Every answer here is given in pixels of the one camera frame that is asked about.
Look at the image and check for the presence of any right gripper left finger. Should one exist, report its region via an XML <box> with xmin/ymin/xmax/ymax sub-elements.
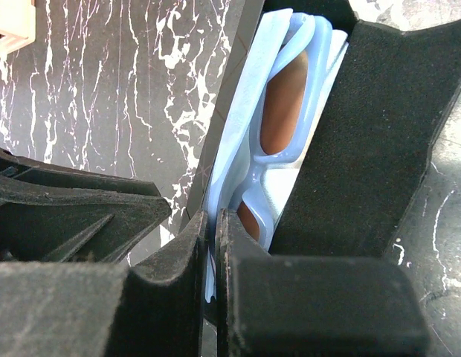
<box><xmin>0</xmin><ymin>210</ymin><xmax>207</xmax><ymax>356</ymax></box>

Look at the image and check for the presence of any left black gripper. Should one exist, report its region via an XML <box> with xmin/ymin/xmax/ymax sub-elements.
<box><xmin>0</xmin><ymin>147</ymin><xmax>171</xmax><ymax>263</ymax></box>

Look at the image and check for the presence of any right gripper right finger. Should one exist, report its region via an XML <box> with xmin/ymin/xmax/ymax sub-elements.
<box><xmin>215</xmin><ymin>209</ymin><xmax>430</xmax><ymax>356</ymax></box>

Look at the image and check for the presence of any light blue cleaning cloth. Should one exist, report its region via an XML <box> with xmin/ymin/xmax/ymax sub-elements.
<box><xmin>202</xmin><ymin>9</ymin><xmax>350</xmax><ymax>302</ymax></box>

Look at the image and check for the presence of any black sunglasses case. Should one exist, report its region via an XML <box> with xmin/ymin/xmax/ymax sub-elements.
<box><xmin>181</xmin><ymin>1</ymin><xmax>461</xmax><ymax>257</ymax></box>

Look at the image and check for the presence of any orange plastic desk organizer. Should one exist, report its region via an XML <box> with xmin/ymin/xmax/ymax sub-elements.
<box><xmin>0</xmin><ymin>0</ymin><xmax>36</xmax><ymax>58</ymax></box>

